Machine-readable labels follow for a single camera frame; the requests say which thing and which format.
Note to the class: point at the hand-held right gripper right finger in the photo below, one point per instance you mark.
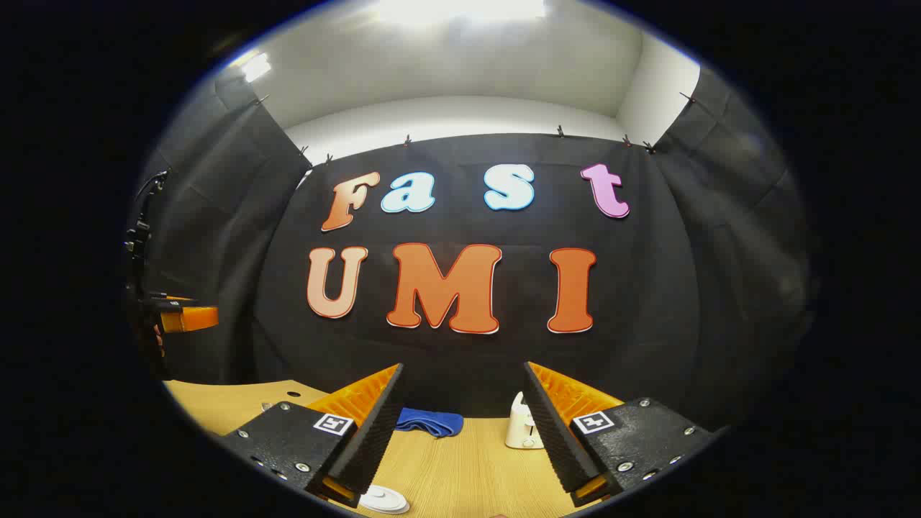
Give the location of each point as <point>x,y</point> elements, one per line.
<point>557,439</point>

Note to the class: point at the white teacup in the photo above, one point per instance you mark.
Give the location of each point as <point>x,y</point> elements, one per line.
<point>398,508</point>

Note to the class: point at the cream toaster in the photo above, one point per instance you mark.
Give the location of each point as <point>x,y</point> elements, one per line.
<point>519,429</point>

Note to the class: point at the blue towel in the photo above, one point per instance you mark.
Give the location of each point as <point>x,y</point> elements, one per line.
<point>432,421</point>

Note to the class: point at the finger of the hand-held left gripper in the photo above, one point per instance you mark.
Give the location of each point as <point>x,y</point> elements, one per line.
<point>169,298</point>
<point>191,318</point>

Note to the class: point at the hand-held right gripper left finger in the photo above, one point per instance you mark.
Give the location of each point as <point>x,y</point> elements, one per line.
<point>374,432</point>

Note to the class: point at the bright ceiling light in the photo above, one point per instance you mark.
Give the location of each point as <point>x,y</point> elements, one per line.
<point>460,8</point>
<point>255,67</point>

